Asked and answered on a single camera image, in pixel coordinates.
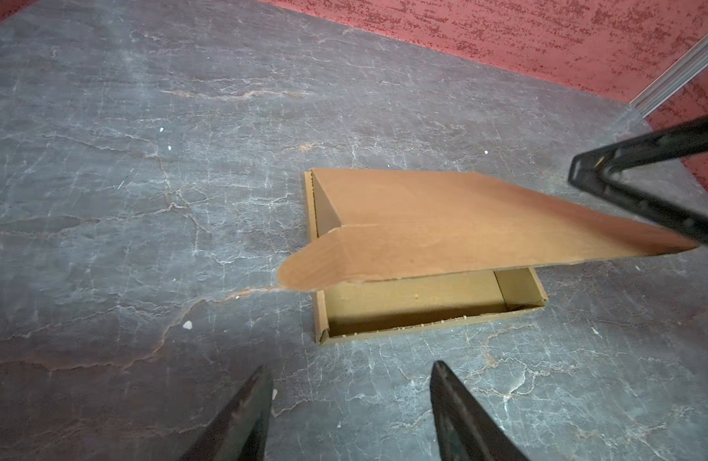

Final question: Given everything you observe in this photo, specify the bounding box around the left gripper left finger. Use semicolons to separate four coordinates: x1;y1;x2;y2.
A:
179;366;273;461

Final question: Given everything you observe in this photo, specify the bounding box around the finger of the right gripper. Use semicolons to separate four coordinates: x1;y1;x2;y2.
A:
568;115;708;246

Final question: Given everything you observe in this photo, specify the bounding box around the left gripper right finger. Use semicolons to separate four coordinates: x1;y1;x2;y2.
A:
430;360;529;461

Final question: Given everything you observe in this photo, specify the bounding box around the brown cardboard box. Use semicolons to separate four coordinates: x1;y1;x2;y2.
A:
277;168;695;344

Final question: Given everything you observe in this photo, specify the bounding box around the right aluminium corner post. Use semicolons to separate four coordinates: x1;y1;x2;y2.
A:
630;33;708;117

